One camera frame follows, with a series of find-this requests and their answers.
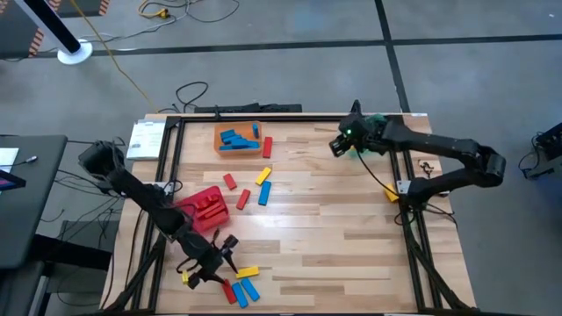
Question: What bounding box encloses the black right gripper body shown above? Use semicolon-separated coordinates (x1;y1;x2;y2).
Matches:
340;114;390;154

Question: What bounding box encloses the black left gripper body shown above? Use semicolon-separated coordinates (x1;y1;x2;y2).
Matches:
188;239;226;289

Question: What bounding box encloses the red plastic bin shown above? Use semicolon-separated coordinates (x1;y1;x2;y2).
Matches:
176;185;231;233

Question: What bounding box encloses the green plastic bin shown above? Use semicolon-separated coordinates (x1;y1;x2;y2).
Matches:
344;112;390;158

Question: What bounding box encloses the orange plastic bin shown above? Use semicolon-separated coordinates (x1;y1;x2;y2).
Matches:
213;121;263;157

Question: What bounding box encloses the black power strip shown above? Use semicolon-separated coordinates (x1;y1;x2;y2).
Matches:
194;103;303;114

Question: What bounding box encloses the white paper booklet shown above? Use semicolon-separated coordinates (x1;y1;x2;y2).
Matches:
126;118;167;161

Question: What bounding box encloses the black desk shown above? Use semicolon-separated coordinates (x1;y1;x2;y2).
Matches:
0;134;69;269

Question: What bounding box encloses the black floor device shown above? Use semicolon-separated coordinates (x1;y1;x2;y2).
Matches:
519;121;562;181

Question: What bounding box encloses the dark tablet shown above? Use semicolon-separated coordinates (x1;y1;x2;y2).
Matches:
0;169;27;192

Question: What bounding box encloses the white paper sheet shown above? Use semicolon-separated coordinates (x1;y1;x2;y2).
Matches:
0;147;21;175

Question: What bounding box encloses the white pillar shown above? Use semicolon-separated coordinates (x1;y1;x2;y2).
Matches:
12;0;94;66

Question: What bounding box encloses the black hazard-striped platform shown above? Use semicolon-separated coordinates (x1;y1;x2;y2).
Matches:
43;0;111;18
0;0;48;59

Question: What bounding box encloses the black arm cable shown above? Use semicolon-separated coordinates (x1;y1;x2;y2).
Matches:
356;148;458;227

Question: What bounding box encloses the black looped floor cable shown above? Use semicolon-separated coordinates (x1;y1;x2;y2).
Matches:
156;81;210;114

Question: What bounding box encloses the grey usb cable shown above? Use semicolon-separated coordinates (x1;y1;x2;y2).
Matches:
0;154;40;169

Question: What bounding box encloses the long yellow cable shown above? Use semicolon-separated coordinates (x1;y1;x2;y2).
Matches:
69;0;159;113

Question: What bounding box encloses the yellow plug cord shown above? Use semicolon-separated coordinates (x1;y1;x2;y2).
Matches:
138;0;171;20

